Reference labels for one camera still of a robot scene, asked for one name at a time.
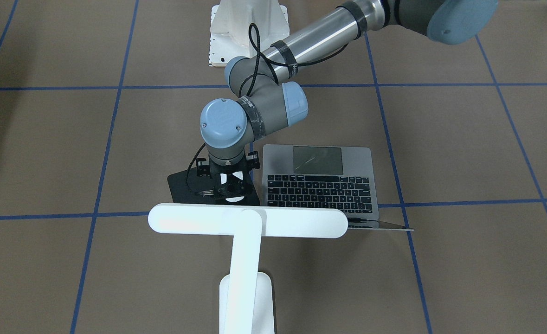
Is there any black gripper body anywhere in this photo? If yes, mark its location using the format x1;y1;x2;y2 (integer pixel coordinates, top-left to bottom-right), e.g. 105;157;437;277
208;158;254;204

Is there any white computer mouse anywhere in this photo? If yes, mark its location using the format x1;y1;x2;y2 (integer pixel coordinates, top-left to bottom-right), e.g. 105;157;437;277
219;171;245;204

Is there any black mouse pad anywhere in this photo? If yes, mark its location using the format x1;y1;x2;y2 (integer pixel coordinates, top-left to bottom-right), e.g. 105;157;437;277
167;170;261;206

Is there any grey laptop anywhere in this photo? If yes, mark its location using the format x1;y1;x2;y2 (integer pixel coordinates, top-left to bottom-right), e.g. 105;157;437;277
261;144;408;231

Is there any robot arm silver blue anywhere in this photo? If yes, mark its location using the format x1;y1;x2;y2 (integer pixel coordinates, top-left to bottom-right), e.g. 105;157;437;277
192;0;498;204

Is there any white desk lamp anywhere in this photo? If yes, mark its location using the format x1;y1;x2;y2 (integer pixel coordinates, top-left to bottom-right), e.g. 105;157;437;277
148;203;348;334

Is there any black camera cable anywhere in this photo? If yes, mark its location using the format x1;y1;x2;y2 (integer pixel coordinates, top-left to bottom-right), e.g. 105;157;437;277
185;23;351;200

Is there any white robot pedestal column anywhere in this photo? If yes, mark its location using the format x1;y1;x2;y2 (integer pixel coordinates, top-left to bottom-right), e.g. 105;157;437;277
208;0;290;67

